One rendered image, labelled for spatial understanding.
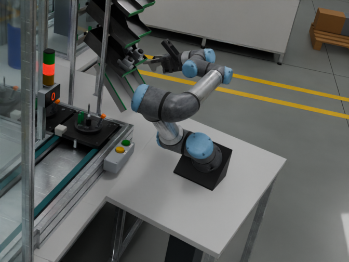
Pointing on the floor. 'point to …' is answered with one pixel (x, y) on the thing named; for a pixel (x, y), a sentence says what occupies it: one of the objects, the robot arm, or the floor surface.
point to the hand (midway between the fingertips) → (149, 59)
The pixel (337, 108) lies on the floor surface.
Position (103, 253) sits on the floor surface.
